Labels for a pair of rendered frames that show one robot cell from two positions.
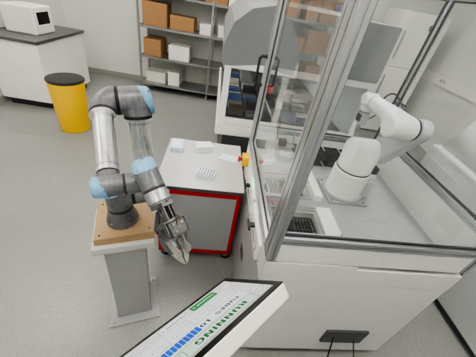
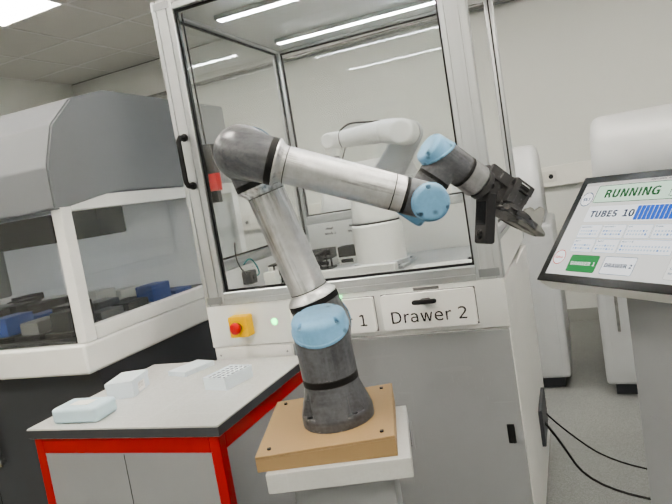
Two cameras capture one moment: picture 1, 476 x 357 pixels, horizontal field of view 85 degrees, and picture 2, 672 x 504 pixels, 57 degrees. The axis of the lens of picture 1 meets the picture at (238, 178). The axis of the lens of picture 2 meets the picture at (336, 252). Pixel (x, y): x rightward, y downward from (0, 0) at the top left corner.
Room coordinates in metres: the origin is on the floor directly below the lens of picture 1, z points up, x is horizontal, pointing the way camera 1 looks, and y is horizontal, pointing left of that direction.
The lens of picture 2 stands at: (0.20, 1.61, 1.27)
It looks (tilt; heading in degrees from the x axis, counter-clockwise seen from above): 5 degrees down; 300
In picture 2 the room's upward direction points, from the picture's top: 9 degrees counter-clockwise
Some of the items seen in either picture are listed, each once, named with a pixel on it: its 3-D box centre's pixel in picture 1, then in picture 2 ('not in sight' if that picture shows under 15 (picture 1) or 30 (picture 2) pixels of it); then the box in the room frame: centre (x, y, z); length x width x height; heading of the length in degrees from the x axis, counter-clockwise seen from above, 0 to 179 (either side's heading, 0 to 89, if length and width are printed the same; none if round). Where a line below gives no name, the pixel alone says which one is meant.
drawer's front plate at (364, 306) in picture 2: (250, 189); (332, 317); (1.23, -0.09, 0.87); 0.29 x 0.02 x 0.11; 9
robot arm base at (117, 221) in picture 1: (121, 212); (334, 394); (0.88, 0.54, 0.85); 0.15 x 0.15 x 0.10
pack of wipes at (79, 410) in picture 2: (178, 144); (84, 409); (1.72, 0.51, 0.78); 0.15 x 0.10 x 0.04; 11
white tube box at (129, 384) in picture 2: (203, 146); (127, 384); (1.76, 0.31, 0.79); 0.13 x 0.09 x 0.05; 114
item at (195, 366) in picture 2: (228, 158); (191, 367); (1.69, 0.10, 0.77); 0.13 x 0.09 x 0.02; 82
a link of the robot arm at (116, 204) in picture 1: (119, 193); (323, 340); (0.88, 0.54, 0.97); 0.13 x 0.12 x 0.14; 118
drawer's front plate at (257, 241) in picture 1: (255, 229); (428, 309); (0.92, -0.13, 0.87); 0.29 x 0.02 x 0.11; 9
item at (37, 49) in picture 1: (42, 53); not in sight; (3.80, 3.17, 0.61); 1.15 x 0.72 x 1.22; 5
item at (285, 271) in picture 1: (328, 201); (384, 286); (1.26, -0.57, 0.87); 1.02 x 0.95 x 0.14; 9
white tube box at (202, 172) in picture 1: (206, 173); (228, 377); (1.43, 0.22, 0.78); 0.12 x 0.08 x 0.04; 88
